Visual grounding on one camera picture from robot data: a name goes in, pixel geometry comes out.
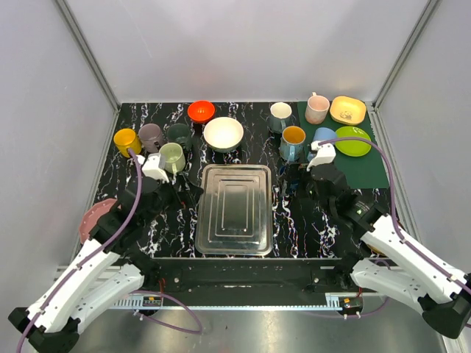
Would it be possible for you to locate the yellow square bowl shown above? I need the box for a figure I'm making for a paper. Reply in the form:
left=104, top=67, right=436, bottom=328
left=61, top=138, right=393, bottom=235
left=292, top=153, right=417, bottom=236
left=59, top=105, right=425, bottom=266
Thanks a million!
left=330, top=96, right=366, bottom=126

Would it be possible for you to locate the blue butterfly mug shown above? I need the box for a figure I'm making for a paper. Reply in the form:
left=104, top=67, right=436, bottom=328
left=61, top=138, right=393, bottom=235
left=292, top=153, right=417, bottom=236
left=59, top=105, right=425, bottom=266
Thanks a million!
left=279, top=126, right=306, bottom=163

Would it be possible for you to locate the dark green mat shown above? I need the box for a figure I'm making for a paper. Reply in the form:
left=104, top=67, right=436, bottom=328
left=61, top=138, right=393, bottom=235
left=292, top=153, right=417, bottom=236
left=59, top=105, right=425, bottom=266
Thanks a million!
left=297, top=101, right=389, bottom=189

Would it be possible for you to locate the mauve grey mug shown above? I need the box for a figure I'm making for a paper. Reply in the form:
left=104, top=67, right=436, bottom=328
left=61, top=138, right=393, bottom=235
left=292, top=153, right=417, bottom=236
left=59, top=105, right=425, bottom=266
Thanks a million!
left=138, top=124, right=165, bottom=154

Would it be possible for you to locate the orange bowl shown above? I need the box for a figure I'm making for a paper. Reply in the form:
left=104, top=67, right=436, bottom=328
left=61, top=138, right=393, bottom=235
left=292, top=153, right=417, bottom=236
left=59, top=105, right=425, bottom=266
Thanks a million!
left=187, top=100, right=216, bottom=124

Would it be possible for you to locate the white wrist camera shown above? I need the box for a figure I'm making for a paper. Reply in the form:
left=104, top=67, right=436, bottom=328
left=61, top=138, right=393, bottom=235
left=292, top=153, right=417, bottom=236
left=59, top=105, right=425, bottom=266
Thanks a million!
left=137, top=153, right=169, bottom=183
left=306, top=141, right=336, bottom=171

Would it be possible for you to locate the grey blue faceted mug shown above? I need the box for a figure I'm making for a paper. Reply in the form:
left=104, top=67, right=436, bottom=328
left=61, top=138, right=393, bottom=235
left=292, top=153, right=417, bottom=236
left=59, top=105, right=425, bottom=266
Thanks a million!
left=268, top=102, right=292, bottom=134

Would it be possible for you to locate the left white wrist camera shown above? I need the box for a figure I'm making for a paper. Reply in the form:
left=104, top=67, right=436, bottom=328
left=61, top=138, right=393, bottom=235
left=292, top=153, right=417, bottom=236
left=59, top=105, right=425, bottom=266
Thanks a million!
left=137, top=153, right=169, bottom=183

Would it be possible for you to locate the pink dotted plate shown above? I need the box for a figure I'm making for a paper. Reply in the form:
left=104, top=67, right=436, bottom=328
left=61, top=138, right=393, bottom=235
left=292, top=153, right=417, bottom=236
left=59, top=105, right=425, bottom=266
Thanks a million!
left=79, top=198, right=117, bottom=244

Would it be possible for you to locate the light green mug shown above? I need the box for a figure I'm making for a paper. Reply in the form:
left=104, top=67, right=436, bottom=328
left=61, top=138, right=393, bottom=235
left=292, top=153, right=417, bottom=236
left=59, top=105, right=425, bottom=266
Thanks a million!
left=160, top=143, right=186, bottom=174

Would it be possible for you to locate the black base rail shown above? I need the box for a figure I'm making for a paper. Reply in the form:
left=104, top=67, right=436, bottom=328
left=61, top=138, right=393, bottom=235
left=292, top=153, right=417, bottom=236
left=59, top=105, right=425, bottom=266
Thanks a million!
left=116, top=257, right=380, bottom=307

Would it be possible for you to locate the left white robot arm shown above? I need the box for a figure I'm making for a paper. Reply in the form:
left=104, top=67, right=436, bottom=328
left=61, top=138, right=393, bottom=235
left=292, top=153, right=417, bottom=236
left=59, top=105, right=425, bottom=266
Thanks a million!
left=8, top=176, right=183, bottom=352

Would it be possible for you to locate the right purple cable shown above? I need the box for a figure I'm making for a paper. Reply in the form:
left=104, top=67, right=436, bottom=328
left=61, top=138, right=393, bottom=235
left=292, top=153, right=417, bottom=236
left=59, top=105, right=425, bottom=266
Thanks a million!
left=294, top=137, right=471, bottom=330

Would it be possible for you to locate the dark green mug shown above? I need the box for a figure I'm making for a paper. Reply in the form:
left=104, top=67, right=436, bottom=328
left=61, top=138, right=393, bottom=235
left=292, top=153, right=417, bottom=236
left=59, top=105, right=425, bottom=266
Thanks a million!
left=166, top=124, right=192, bottom=151

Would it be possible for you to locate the lime green plate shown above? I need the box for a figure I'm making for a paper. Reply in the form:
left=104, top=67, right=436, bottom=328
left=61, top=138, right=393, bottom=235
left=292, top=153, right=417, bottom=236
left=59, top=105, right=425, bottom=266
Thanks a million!
left=335, top=126, right=371, bottom=157

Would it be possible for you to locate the white green bowl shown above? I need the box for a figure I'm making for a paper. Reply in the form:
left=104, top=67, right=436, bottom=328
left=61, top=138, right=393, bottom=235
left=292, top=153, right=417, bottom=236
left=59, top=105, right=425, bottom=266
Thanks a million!
left=203, top=117, right=244, bottom=153

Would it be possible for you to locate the yellow mug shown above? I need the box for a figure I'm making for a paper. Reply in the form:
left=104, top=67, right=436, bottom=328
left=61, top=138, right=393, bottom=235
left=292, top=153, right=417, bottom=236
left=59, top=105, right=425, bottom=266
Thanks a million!
left=113, top=128, right=142, bottom=158

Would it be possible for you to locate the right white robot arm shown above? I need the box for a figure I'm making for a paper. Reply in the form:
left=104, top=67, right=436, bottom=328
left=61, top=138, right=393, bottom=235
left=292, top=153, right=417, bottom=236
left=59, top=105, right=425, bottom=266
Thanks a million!
left=278, top=163, right=470, bottom=338

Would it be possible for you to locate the light blue plastic cup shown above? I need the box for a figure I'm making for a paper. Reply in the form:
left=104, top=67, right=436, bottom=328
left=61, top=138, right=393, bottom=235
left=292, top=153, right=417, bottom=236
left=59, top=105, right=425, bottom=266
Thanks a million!
left=311, top=126, right=337, bottom=143

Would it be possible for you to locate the pink cup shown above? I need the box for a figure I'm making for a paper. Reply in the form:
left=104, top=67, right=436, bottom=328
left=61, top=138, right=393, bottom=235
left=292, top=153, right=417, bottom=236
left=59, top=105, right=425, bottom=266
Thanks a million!
left=305, top=92, right=330, bottom=124

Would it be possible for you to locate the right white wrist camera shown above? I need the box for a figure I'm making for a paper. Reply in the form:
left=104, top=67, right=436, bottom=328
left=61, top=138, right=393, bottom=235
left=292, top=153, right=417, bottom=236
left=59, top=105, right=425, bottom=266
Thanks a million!
left=306, top=141, right=336, bottom=171

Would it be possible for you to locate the silver metal tray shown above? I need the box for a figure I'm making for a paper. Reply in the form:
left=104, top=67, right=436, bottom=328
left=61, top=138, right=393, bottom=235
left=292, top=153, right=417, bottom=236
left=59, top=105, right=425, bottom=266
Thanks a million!
left=195, top=164, right=273, bottom=256

